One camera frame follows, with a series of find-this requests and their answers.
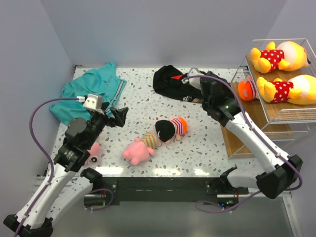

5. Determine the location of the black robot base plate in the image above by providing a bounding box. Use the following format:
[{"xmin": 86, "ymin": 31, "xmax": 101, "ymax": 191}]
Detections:
[{"xmin": 83, "ymin": 176, "xmax": 249, "ymax": 207}]

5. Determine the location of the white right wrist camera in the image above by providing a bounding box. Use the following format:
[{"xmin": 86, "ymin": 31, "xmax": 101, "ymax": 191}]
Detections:
[{"xmin": 181, "ymin": 68, "xmax": 203, "ymax": 90}]

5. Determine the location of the teal striped-trim shirt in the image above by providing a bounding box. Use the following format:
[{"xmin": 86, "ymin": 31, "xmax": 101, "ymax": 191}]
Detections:
[{"xmin": 50, "ymin": 63, "xmax": 126, "ymax": 125}]

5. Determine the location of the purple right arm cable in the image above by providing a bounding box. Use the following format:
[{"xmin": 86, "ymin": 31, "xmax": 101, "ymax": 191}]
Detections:
[{"xmin": 182, "ymin": 75, "xmax": 304, "ymax": 213}]

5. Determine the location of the pink pig plush, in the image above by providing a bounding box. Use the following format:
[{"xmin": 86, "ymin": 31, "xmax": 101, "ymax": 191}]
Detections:
[
  {"xmin": 122, "ymin": 132, "xmax": 161, "ymax": 165},
  {"xmin": 84, "ymin": 143, "xmax": 100, "ymax": 165}
]

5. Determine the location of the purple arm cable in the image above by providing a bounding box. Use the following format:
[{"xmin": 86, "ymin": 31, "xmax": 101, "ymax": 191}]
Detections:
[
  {"xmin": 12, "ymin": 97, "xmax": 114, "ymax": 237},
  {"xmin": 182, "ymin": 75, "xmax": 304, "ymax": 213}
]

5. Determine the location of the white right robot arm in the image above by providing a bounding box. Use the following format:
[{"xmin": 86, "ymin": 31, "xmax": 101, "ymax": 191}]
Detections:
[{"xmin": 199, "ymin": 75, "xmax": 303, "ymax": 199}]

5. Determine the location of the pink pig plush, centre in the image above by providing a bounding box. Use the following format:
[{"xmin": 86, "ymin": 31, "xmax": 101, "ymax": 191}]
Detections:
[{"xmin": 122, "ymin": 132, "xmax": 161, "ymax": 165}]

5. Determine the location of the aluminium frame rail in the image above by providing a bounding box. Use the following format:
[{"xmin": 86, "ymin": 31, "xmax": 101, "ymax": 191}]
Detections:
[{"xmin": 33, "ymin": 175, "xmax": 292, "ymax": 198}]

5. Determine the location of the white wire wooden shelf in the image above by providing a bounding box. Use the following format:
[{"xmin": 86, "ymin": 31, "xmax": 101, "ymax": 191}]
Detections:
[{"xmin": 231, "ymin": 39, "xmax": 316, "ymax": 147}]

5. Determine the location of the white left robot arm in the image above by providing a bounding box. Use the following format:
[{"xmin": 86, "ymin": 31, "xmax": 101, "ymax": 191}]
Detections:
[{"xmin": 3, "ymin": 107, "xmax": 128, "ymax": 237}]

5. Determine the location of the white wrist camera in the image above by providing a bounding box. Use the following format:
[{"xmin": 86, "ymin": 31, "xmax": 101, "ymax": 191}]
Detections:
[
  {"xmin": 83, "ymin": 94, "xmax": 103, "ymax": 110},
  {"xmin": 181, "ymin": 68, "xmax": 203, "ymax": 90}
]

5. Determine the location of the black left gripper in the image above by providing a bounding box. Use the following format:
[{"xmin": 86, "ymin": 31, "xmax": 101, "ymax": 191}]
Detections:
[{"xmin": 85, "ymin": 102, "xmax": 128, "ymax": 148}]

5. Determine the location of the black-haired doll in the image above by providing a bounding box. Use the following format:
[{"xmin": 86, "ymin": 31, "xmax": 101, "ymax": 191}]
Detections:
[
  {"xmin": 237, "ymin": 75, "xmax": 259, "ymax": 101},
  {"xmin": 155, "ymin": 117, "xmax": 188, "ymax": 144}
]

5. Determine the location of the black printed shirt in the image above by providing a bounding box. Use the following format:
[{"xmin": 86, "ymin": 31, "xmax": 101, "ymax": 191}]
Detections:
[{"xmin": 153, "ymin": 65, "xmax": 203, "ymax": 103}]

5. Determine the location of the yellow polka-dot plush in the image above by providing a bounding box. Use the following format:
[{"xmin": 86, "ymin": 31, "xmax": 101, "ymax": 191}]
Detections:
[
  {"xmin": 250, "ymin": 41, "xmax": 311, "ymax": 74},
  {"xmin": 256, "ymin": 75, "xmax": 316, "ymax": 105}
]

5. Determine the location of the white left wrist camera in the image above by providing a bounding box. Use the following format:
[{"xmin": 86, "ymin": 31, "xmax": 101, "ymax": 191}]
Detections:
[{"xmin": 83, "ymin": 94, "xmax": 103, "ymax": 110}]

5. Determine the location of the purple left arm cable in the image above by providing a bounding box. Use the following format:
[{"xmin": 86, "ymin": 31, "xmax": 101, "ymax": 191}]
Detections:
[{"xmin": 12, "ymin": 97, "xmax": 114, "ymax": 237}]

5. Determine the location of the pink pig plush, left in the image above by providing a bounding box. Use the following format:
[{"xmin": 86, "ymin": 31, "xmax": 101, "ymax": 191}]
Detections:
[{"xmin": 84, "ymin": 143, "xmax": 100, "ymax": 165}]

